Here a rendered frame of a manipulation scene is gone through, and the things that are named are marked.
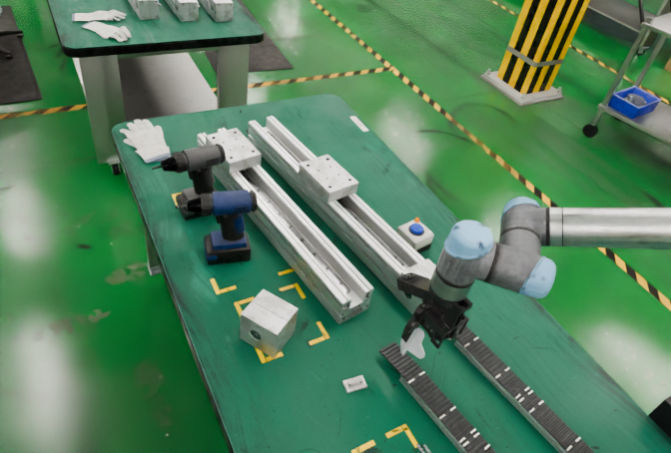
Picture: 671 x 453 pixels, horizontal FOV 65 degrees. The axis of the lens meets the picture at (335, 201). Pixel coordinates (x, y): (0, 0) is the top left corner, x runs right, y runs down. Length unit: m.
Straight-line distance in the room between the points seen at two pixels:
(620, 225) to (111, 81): 2.26
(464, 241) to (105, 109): 2.17
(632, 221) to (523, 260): 0.21
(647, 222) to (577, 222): 0.11
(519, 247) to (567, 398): 0.56
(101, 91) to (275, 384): 1.86
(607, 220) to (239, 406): 0.83
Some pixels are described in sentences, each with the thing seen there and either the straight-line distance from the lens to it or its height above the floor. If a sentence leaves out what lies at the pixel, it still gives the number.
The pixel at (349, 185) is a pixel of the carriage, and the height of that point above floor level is 0.90.
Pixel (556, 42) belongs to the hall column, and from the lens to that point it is 4.47.
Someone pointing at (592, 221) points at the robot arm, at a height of 1.29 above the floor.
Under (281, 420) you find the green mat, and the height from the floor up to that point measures 0.78.
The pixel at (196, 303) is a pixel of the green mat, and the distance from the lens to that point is 1.38.
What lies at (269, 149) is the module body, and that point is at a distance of 1.77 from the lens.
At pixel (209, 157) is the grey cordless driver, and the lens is 1.48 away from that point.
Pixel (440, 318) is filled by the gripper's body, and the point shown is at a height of 1.05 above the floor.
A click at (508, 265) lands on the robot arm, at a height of 1.24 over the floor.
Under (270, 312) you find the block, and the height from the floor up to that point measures 0.87.
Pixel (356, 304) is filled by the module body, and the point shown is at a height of 0.82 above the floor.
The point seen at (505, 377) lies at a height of 0.81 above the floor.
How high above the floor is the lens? 1.86
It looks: 40 degrees down
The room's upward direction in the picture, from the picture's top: 11 degrees clockwise
